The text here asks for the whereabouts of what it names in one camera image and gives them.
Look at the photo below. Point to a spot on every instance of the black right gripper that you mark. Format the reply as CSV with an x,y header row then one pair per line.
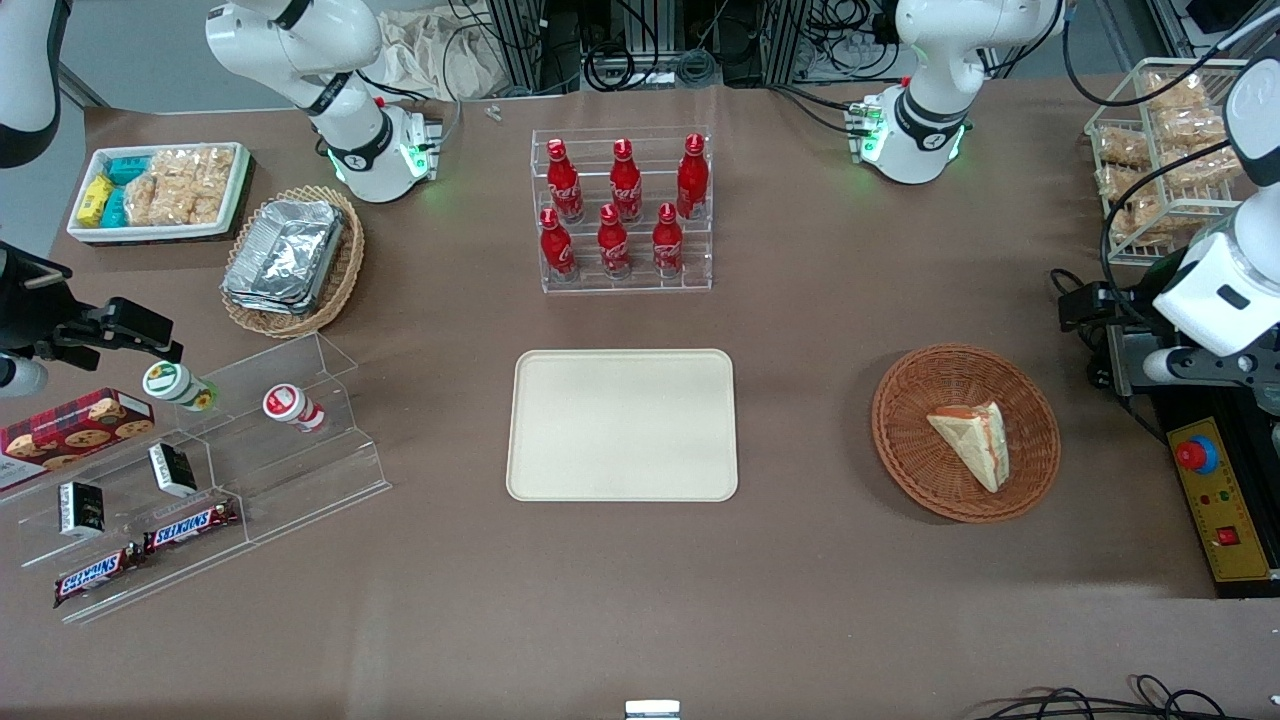
x,y
30,313

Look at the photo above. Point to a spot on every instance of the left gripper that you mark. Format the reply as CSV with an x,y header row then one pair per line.
x,y
1128,303

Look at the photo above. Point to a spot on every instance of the triangular sandwich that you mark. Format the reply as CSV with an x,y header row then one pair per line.
x,y
975,440

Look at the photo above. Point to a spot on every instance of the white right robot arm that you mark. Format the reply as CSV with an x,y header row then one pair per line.
x,y
345,120

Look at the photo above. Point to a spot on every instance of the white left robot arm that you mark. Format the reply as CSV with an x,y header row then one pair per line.
x,y
930,60

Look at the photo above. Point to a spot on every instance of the light oval wicker basket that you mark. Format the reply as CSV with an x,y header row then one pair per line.
x,y
345,270

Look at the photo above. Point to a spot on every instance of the brown round wicker basket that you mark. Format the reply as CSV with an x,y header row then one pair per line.
x,y
920,460

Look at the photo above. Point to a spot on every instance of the beige rectangular tray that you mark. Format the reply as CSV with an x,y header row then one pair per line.
x,y
620,425

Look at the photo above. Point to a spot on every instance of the green lid yogurt bottle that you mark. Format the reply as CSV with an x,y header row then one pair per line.
x,y
175,385

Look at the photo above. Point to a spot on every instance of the grey metal box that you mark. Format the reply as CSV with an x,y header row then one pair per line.
x,y
1125,365

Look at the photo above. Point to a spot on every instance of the white rectangular snack bin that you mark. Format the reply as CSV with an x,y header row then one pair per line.
x,y
150,232

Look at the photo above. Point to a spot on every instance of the bagged fried snack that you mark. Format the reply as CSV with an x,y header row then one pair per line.
x,y
1135,220
1175,92
1123,147
1195,168
1122,185
1192,126

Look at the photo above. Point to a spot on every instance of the red cookie box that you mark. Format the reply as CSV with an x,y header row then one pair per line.
x,y
75,432

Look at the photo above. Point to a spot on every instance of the teal snack packet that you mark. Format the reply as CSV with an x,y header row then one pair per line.
x,y
128,168
114,208

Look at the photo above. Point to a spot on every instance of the black appliance housing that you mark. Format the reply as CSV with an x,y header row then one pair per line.
x,y
1170,405

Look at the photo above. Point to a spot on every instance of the clear bag of rice crackers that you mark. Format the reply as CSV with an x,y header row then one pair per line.
x,y
205,180
150,195

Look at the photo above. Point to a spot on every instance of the yellow snack packet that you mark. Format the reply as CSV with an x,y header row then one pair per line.
x,y
95,200

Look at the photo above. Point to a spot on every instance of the small black carton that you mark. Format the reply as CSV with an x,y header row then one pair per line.
x,y
172,470
82,508

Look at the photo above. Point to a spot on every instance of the stack of foil trays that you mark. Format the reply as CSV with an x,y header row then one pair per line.
x,y
285,255

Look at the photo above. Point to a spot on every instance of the red lid yogurt bottle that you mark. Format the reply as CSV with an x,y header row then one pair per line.
x,y
290,405

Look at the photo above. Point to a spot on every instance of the red emergency stop button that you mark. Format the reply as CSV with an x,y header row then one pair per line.
x,y
1196,455

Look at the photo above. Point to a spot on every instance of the snickers chocolate bar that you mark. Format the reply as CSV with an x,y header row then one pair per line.
x,y
190,527
95,575

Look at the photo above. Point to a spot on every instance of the clear acrylic step shelf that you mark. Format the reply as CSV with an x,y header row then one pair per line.
x,y
300,480

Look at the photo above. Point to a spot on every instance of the yellow control box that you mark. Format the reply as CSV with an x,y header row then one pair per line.
x,y
1225,510

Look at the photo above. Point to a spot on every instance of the clear acrylic bottle rack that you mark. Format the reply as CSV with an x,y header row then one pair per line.
x,y
690,260

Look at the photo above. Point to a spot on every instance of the beige crumpled cloth bag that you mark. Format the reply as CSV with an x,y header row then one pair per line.
x,y
440,55

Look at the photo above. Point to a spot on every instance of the red cola bottle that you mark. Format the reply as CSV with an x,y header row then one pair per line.
x,y
556,250
613,248
564,185
692,180
667,245
626,185

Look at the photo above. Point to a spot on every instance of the small white edge device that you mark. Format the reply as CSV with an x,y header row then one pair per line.
x,y
652,710

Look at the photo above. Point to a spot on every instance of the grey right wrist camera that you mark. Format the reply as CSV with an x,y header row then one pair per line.
x,y
20,377

